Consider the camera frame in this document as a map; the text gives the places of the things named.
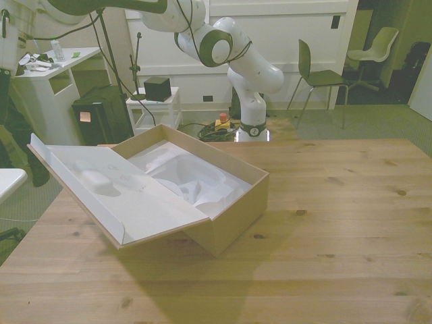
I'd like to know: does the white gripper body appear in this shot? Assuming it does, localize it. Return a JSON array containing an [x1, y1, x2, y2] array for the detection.
[[0, 9, 20, 74]]

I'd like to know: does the white moulded box insert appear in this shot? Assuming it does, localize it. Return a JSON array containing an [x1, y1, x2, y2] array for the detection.
[[127, 138, 253, 220]]

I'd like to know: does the brown cardboard box with lid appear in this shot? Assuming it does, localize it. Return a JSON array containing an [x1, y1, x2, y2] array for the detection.
[[26, 124, 270, 258]]

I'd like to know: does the white handheld controller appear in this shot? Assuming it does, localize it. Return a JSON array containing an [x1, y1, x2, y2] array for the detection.
[[18, 53, 61, 74]]

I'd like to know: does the clear plastic bottle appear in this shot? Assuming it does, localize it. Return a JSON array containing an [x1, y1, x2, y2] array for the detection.
[[50, 38, 65, 63]]

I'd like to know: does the white shelf desk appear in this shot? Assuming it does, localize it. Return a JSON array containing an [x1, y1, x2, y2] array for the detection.
[[12, 47, 102, 146]]

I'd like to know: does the person's dark trouser leg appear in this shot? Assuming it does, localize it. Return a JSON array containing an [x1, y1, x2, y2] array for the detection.
[[0, 67, 51, 188]]

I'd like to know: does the black tripod stand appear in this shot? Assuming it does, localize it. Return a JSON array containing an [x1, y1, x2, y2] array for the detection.
[[88, 5, 134, 136]]

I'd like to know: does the black computer tower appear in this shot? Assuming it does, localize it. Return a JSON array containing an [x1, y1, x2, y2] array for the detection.
[[71, 85, 133, 146]]

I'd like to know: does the black microphone stand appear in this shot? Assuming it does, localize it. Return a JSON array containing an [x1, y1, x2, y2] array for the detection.
[[129, 31, 149, 103]]

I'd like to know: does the white round side table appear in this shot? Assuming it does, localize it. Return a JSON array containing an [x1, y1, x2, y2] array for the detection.
[[0, 167, 28, 205]]

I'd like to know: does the black cube device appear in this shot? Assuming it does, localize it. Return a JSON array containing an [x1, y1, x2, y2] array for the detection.
[[143, 76, 171, 103]]

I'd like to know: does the white low stool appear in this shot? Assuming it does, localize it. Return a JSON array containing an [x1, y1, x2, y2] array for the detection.
[[126, 86, 184, 136]]

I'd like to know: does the yellow emergency stop button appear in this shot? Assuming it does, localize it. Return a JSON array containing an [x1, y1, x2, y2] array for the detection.
[[214, 113, 234, 134]]

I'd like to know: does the dark shell chair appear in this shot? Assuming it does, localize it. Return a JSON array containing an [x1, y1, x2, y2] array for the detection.
[[286, 38, 350, 130]]

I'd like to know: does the white swivel chair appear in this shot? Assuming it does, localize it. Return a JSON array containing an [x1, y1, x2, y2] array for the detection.
[[346, 26, 400, 91]]

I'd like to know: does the black office chair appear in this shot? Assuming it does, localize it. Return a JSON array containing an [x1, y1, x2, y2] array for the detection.
[[403, 41, 432, 74]]

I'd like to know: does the white door panel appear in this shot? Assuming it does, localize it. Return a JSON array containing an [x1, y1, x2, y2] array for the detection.
[[406, 47, 432, 123]]

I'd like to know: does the black cable along robot arm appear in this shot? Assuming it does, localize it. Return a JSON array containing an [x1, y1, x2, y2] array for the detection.
[[174, 0, 254, 65]]

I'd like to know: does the black floor cable bundle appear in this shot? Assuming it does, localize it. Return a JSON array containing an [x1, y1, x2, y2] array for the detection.
[[196, 123, 241, 142]]

